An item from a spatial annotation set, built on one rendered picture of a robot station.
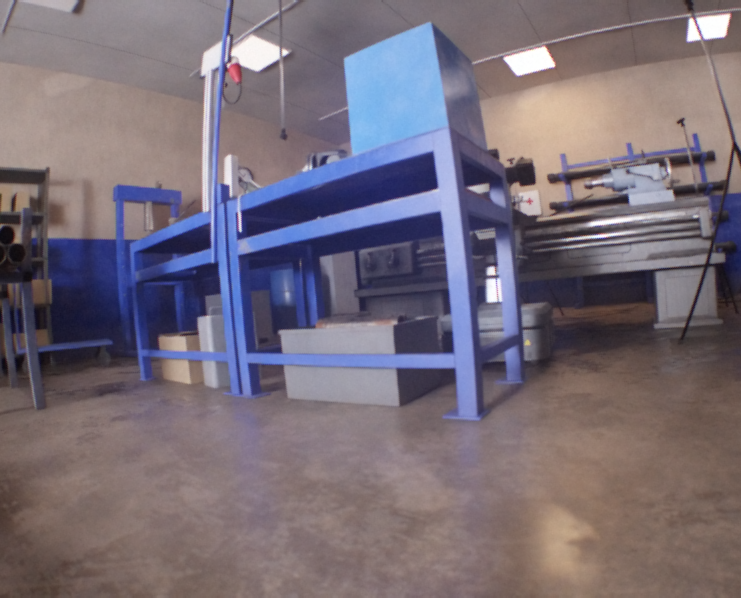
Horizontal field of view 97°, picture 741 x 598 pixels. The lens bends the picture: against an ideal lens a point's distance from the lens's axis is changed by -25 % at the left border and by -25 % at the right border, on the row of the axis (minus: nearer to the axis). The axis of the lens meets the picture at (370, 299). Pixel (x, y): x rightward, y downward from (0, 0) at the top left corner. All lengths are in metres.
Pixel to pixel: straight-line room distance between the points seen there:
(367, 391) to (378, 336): 0.21
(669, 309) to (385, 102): 2.35
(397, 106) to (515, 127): 5.64
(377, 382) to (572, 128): 5.77
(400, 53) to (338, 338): 1.02
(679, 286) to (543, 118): 4.38
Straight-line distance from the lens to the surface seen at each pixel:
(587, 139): 6.73
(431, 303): 3.50
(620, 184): 3.41
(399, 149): 1.39
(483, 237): 2.30
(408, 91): 1.44
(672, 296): 3.14
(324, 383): 1.66
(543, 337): 2.04
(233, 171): 2.06
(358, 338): 1.53
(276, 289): 6.12
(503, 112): 7.16
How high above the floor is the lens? 0.37
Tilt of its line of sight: level
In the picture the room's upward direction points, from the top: 5 degrees counter-clockwise
